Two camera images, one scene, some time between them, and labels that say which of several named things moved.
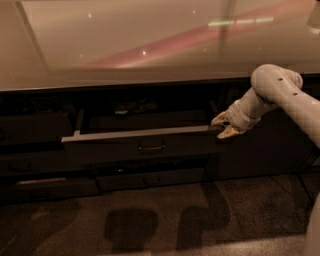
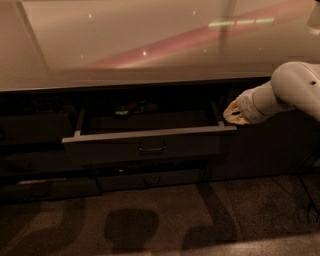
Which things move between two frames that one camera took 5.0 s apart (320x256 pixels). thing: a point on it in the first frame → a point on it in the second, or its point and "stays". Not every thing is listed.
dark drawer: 48,191 stays
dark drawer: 124,181 stays
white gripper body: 238,116 stays
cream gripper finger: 231,131 → 235,118
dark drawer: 35,128 stays
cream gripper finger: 221,118 → 232,108
